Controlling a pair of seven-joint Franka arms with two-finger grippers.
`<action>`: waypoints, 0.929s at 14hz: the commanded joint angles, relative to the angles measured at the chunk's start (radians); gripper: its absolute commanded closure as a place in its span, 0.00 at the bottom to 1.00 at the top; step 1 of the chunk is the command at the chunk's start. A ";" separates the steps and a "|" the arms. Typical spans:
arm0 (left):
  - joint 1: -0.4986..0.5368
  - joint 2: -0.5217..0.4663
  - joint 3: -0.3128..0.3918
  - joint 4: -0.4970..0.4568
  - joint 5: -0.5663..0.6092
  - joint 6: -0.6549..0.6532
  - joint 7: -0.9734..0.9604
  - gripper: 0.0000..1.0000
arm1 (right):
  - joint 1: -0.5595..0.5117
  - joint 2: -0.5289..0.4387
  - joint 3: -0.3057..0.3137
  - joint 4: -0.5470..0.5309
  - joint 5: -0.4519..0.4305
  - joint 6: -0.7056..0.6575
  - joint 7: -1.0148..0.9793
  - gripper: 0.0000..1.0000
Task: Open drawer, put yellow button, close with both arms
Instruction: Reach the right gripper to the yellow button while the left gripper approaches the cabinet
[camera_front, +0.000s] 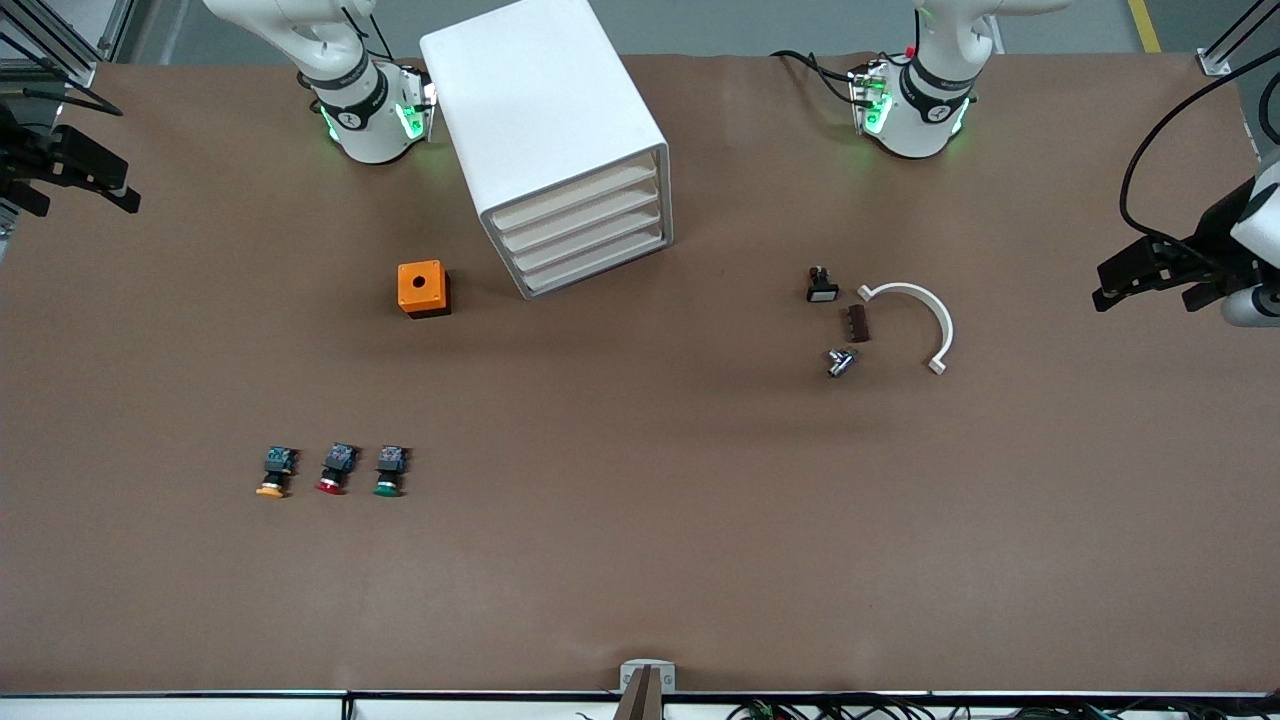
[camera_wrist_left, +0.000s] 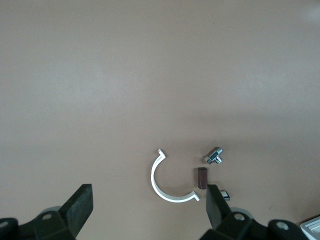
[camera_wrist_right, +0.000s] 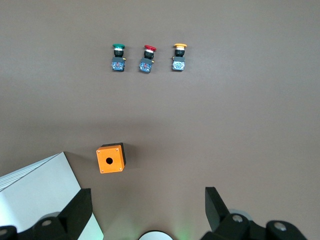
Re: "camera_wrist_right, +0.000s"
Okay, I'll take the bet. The white drawer cabinet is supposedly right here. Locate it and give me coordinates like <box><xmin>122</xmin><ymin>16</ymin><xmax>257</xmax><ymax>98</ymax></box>
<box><xmin>0</xmin><ymin>151</ymin><xmax>105</xmax><ymax>240</ymax></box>

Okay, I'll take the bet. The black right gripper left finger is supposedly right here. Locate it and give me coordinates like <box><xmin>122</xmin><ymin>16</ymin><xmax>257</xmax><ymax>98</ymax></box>
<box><xmin>0</xmin><ymin>188</ymin><xmax>93</xmax><ymax>240</ymax></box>

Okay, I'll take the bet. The red mushroom push button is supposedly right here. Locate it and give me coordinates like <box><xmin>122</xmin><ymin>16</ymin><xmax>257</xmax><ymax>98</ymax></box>
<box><xmin>138</xmin><ymin>44</ymin><xmax>157</xmax><ymax>74</ymax></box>

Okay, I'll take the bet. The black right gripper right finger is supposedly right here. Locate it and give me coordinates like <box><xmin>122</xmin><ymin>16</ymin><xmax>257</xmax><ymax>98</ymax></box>
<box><xmin>199</xmin><ymin>186</ymin><xmax>308</xmax><ymax>240</ymax></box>

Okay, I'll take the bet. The yellow mushroom push button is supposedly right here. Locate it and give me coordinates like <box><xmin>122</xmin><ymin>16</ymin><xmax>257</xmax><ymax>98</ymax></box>
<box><xmin>171</xmin><ymin>43</ymin><xmax>188</xmax><ymax>73</ymax></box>

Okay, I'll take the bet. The orange button enclosure box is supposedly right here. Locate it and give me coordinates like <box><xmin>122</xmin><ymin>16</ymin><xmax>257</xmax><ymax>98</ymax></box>
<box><xmin>96</xmin><ymin>142</ymin><xmax>127</xmax><ymax>175</ymax></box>

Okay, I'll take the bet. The green mushroom push button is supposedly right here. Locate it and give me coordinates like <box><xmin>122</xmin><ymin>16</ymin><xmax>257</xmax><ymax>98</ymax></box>
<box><xmin>110</xmin><ymin>43</ymin><xmax>127</xmax><ymax>73</ymax></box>

